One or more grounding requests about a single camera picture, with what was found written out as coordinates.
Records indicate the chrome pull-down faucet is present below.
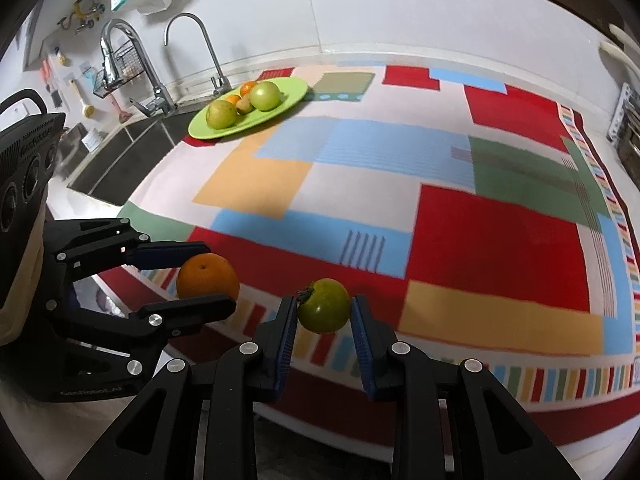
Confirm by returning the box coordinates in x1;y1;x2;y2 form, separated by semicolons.
100;18;178;117

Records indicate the white handled knife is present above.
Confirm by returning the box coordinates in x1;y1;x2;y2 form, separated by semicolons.
599;41;640;78
608;23;640;55

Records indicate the medium tangerine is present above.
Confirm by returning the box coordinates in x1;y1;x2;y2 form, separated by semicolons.
176;252;240;300

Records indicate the tall chrome faucet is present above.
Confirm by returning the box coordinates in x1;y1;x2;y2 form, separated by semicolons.
163;12;231;98

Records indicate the lime green plate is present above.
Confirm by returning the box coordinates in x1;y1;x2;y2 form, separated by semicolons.
188;77;309;141

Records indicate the green apple on plate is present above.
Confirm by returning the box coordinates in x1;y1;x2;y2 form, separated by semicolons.
248;80;281;112

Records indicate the small brownish fruit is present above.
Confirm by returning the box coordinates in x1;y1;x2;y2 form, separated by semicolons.
235;96;254;115

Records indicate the small orange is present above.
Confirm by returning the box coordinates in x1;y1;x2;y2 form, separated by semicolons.
224;94;241;105

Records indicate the large orange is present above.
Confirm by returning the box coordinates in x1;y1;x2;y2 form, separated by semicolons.
240;80;257;96

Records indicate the colourful patchwork mat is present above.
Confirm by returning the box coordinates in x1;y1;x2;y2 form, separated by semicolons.
119;65;639;445

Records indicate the large green pomelo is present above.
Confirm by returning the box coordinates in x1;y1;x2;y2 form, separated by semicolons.
205;100;238;130

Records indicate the wire sink caddy basket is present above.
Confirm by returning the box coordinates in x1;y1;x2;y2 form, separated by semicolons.
93;41;144;99

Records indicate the stainless steel sink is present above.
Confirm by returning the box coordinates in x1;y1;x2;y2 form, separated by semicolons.
68;106;198;206

